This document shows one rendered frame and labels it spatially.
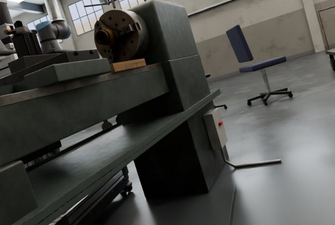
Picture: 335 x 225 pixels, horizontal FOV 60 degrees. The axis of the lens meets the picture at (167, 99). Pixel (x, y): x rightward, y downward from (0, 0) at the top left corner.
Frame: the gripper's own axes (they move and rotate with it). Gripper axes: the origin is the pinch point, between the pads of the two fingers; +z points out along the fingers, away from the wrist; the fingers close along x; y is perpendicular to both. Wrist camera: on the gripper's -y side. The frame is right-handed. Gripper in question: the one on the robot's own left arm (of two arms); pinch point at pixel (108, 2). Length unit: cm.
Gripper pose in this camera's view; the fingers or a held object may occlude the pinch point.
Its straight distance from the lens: 208.9
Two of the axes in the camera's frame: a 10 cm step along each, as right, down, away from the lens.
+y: -8.7, 2.2, 4.4
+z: 2.8, 9.6, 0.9
